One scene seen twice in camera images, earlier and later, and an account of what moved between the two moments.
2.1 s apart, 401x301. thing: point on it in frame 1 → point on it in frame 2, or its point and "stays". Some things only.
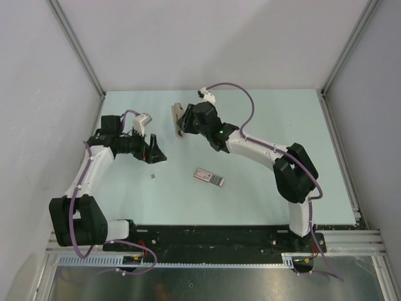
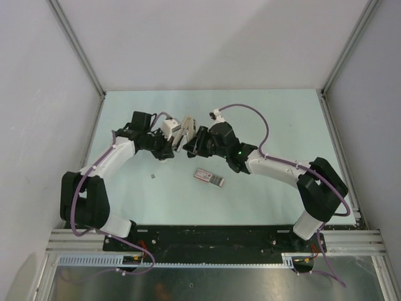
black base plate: [186, 241] stays
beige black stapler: [177, 111] → [187, 133]
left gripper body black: [134, 144] → [156, 143]
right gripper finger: [178, 112] → [195, 146]
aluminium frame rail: [343, 242] stays
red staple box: [209, 177] stays
